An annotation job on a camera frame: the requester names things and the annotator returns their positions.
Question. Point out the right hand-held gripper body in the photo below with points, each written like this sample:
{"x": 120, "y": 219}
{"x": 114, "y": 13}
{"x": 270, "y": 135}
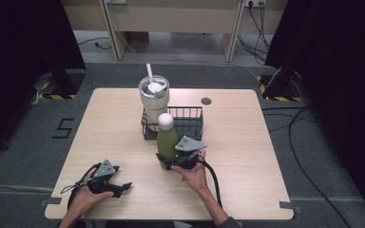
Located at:
{"x": 190, "y": 144}

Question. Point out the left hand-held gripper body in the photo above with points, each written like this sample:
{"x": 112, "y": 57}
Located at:
{"x": 105, "y": 171}

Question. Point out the green bottle with white cap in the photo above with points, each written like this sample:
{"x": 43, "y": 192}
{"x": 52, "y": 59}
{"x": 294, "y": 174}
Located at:
{"x": 166, "y": 142}

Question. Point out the white tumbler with straw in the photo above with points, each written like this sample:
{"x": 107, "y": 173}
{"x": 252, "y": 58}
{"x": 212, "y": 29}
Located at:
{"x": 154, "y": 104}

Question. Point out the person's right hand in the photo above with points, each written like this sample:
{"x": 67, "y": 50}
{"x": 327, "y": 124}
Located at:
{"x": 196, "y": 177}

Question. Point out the person's left hand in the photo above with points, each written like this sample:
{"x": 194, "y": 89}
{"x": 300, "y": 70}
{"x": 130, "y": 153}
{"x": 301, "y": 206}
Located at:
{"x": 84, "y": 199}

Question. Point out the grey round table grommet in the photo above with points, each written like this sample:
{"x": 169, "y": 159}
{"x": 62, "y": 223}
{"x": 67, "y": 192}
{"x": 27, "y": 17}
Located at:
{"x": 206, "y": 101}

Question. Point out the grey tape piece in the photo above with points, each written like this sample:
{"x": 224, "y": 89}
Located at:
{"x": 287, "y": 205}
{"x": 52, "y": 200}

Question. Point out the black stand base hazard tape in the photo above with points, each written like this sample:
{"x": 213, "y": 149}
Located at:
{"x": 65, "y": 85}
{"x": 280, "y": 88}

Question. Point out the beige background desk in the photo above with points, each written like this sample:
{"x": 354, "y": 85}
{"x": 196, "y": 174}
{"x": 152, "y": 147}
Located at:
{"x": 174, "y": 19}

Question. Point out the black curtain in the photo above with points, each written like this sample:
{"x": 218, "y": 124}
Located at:
{"x": 339, "y": 79}
{"x": 19, "y": 63}

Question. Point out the white power strip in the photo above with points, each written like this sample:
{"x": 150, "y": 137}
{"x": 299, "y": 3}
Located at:
{"x": 116, "y": 1}

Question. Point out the white wall socket strip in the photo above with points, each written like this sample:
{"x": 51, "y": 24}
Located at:
{"x": 255, "y": 2}

